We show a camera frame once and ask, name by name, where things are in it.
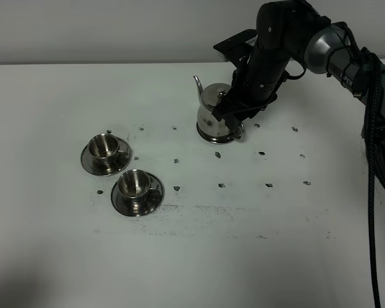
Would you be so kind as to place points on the near steel saucer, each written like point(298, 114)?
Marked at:
point(139, 208)

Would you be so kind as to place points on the teapot steel saucer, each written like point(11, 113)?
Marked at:
point(218, 138)

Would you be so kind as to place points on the steel teacup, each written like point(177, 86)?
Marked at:
point(106, 149)
point(134, 185)

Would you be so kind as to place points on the right robot arm black grey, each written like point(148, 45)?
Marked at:
point(294, 30)

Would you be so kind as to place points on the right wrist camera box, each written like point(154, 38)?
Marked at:
point(237, 46)

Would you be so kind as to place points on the far steel saucer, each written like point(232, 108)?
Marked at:
point(102, 170)

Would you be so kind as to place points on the right gripper black plate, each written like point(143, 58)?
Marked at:
point(243, 100)

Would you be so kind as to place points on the near steel teacup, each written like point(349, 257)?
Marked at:
point(134, 185)

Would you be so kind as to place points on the far steel teacup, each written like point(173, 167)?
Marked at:
point(106, 149)

